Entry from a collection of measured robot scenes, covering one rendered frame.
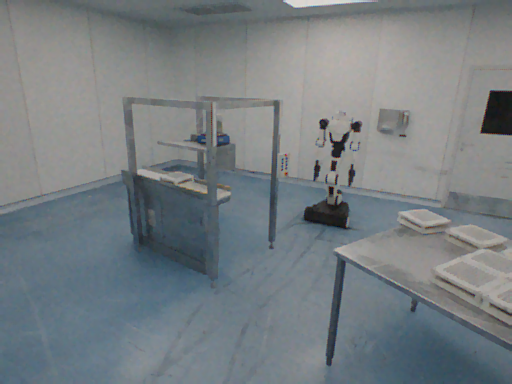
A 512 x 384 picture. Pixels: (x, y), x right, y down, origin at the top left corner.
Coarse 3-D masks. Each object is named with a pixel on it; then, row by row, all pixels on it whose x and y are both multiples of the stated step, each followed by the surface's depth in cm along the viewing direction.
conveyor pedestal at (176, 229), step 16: (128, 192) 366; (144, 192) 347; (128, 208) 373; (144, 208) 356; (160, 208) 339; (176, 208) 323; (192, 208) 308; (144, 224) 363; (160, 224) 345; (176, 224) 329; (192, 224) 314; (144, 240) 372; (160, 240) 352; (176, 240) 335; (192, 240) 320; (176, 256) 343; (192, 256) 326; (208, 256) 317; (208, 272) 324
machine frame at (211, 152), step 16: (128, 96) 314; (208, 96) 378; (128, 112) 317; (208, 112) 254; (128, 128) 320; (208, 128) 258; (128, 144) 326; (208, 144) 262; (128, 160) 333; (208, 160) 266; (272, 160) 346; (208, 176) 270; (272, 176) 351; (208, 192) 275; (272, 192) 356; (208, 208) 279; (272, 208) 361; (208, 224) 284; (272, 224) 366; (208, 240) 289; (272, 240) 372
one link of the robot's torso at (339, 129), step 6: (336, 120) 425; (342, 120) 427; (348, 120) 429; (330, 126) 425; (336, 126) 421; (342, 126) 417; (348, 126) 417; (330, 132) 427; (336, 132) 423; (342, 132) 419; (348, 132) 424; (330, 138) 432; (336, 138) 426; (342, 138) 423; (348, 138) 435; (336, 144) 432; (342, 144) 428
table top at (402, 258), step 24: (360, 240) 208; (384, 240) 209; (408, 240) 210; (432, 240) 211; (360, 264) 181; (384, 264) 180; (408, 264) 181; (432, 264) 181; (408, 288) 159; (432, 288) 159; (456, 312) 142; (480, 312) 143; (504, 336) 129
